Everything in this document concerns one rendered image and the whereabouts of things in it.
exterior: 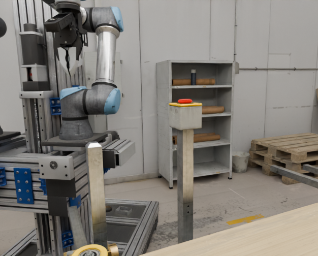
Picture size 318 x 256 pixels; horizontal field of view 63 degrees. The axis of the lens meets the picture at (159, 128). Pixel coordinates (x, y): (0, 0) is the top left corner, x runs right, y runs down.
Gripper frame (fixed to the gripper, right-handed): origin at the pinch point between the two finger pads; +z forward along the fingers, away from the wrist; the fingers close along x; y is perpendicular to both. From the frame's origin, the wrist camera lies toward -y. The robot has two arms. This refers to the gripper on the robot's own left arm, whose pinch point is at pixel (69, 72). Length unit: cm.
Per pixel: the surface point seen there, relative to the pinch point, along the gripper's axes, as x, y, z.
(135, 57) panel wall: 47, 248, -30
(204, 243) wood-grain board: -43, -20, 42
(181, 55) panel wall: -8, 279, -34
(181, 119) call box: -36.0, -8.2, 13.5
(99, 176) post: -16.9, -19.2, 26.5
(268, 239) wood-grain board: -58, -16, 42
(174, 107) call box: -33.9, -5.7, 10.7
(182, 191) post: -36, -6, 35
